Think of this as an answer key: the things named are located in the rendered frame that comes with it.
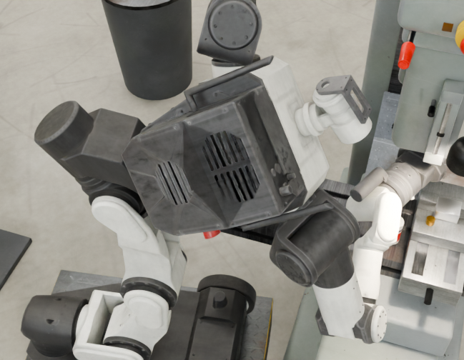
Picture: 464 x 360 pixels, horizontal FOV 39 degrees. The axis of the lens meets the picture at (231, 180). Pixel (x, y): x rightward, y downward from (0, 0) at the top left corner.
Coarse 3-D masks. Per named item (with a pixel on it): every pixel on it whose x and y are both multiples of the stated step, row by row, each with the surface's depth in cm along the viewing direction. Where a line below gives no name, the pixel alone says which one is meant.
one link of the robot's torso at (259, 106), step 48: (192, 96) 116; (240, 96) 106; (288, 96) 120; (144, 144) 116; (192, 144) 108; (240, 144) 105; (288, 144) 114; (144, 192) 121; (192, 192) 113; (240, 192) 108; (288, 192) 107
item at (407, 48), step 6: (408, 36) 117; (414, 36) 117; (408, 42) 115; (402, 48) 115; (408, 48) 114; (414, 48) 115; (402, 54) 113; (408, 54) 113; (402, 60) 112; (408, 60) 112; (402, 66) 113; (408, 66) 113
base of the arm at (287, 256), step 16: (320, 192) 125; (336, 208) 124; (288, 224) 121; (352, 224) 123; (288, 240) 120; (272, 256) 126; (288, 256) 119; (304, 256) 118; (288, 272) 124; (304, 272) 119
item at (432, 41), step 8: (408, 32) 124; (416, 32) 123; (416, 40) 125; (424, 40) 124; (432, 40) 123; (440, 40) 123; (448, 40) 122; (432, 48) 125; (440, 48) 124; (448, 48) 123; (456, 48) 123
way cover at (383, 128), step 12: (384, 96) 200; (396, 96) 198; (384, 108) 201; (396, 108) 200; (384, 120) 202; (384, 132) 203; (372, 144) 205; (384, 144) 204; (372, 156) 205; (384, 156) 204; (396, 156) 204; (372, 168) 206; (384, 168) 205; (444, 180) 200; (456, 180) 200
